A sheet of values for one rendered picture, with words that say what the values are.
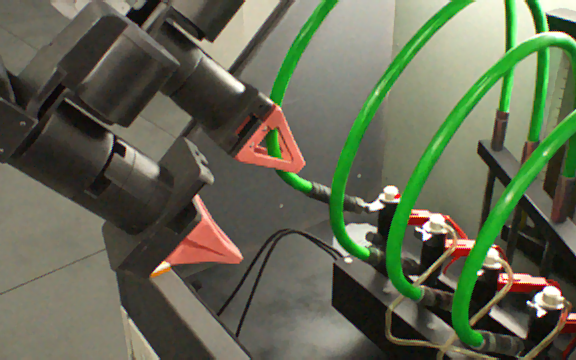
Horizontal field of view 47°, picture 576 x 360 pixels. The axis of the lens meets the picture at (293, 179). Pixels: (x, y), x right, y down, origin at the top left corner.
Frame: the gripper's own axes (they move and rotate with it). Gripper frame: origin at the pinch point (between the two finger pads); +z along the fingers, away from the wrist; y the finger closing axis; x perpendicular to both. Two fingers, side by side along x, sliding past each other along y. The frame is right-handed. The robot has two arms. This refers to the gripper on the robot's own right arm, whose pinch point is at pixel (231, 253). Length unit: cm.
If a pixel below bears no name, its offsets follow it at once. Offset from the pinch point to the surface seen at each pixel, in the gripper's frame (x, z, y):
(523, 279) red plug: 1.0, 32.7, 15.0
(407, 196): -0.9, 9.3, 13.4
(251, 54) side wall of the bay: 49, 13, 12
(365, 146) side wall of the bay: 54, 45, 13
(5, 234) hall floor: 200, 58, -112
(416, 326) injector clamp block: 6.7, 32.6, 2.1
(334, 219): 6.3, 11.1, 6.5
